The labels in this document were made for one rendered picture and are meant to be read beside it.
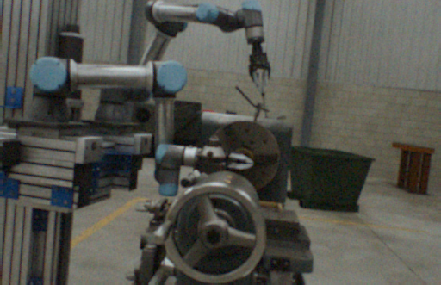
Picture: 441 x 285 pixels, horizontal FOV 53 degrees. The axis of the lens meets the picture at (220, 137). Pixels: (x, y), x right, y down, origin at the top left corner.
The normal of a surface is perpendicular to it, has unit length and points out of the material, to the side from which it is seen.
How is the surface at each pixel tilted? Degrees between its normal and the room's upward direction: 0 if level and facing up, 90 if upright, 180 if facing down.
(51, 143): 90
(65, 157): 90
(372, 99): 90
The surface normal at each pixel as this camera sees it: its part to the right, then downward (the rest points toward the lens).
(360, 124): -0.08, 0.04
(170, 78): 0.41, 0.07
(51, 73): 0.16, 0.08
